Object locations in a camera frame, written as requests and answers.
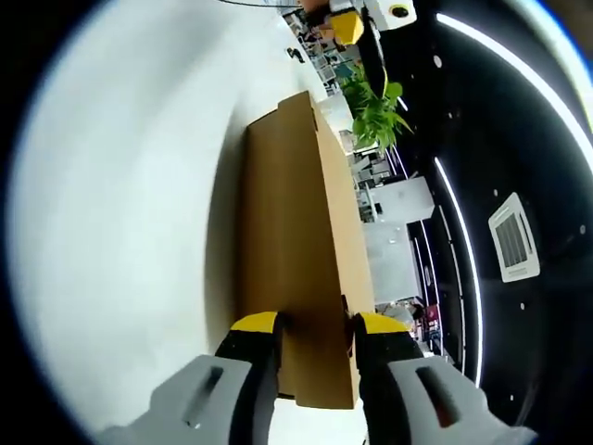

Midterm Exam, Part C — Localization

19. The white desk partition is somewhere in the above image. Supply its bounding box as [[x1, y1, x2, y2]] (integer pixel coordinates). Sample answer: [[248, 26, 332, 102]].
[[363, 221, 425, 305]]

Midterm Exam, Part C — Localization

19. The brown cardboard shoe box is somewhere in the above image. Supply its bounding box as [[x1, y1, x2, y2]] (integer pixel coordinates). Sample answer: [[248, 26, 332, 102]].
[[238, 90, 376, 412]]

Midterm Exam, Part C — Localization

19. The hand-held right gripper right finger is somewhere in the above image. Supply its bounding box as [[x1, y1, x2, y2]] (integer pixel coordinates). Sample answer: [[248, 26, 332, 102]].
[[346, 311, 539, 445]]

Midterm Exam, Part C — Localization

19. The ceiling light strip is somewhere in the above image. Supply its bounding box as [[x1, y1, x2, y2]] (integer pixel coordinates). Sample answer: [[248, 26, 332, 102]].
[[435, 12, 593, 154], [433, 157, 486, 387]]

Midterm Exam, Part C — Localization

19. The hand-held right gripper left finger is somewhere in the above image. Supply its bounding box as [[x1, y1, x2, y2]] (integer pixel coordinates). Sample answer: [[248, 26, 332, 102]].
[[95, 311, 284, 445]]

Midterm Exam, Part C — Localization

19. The ceiling air conditioner vent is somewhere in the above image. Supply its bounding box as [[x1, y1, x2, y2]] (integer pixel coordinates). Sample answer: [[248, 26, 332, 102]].
[[487, 192, 541, 285]]

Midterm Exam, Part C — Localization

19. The green potted plant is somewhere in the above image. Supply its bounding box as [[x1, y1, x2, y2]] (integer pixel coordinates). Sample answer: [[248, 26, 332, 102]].
[[340, 64, 416, 154]]

